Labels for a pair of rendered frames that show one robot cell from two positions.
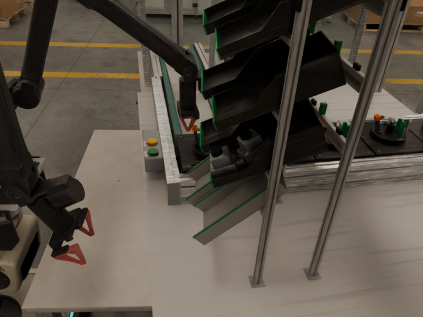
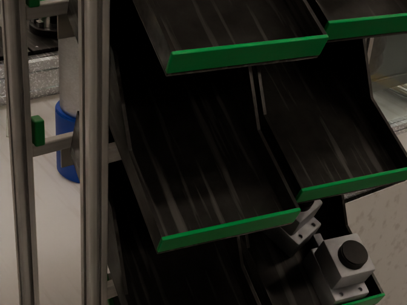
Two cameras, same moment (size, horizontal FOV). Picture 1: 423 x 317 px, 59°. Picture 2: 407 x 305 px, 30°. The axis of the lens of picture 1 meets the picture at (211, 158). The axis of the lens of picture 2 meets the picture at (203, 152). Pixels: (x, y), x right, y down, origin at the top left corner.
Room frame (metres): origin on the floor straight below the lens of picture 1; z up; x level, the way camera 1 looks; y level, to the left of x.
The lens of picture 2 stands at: (1.16, 0.50, 1.73)
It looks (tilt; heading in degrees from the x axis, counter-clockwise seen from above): 30 degrees down; 245
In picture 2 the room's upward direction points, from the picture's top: 5 degrees clockwise
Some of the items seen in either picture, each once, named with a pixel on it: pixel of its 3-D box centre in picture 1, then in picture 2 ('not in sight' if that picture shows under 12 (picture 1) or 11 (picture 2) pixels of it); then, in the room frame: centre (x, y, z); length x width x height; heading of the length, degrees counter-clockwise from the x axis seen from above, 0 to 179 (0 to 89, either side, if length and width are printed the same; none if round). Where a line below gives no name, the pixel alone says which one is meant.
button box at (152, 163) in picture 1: (152, 149); not in sight; (1.22, 0.23, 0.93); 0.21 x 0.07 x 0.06; 12
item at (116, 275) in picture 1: (165, 197); not in sight; (1.04, 0.16, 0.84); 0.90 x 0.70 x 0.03; 4
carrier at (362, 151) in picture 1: (335, 130); not in sight; (1.29, -0.48, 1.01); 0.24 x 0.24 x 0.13; 12
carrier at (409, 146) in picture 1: (391, 126); not in sight; (1.34, -0.72, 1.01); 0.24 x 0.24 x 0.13; 12
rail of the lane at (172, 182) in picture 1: (164, 127); not in sight; (1.42, 0.21, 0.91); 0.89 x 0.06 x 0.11; 12
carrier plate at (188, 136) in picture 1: (210, 151); not in sight; (1.18, 0.01, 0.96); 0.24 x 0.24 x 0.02; 12
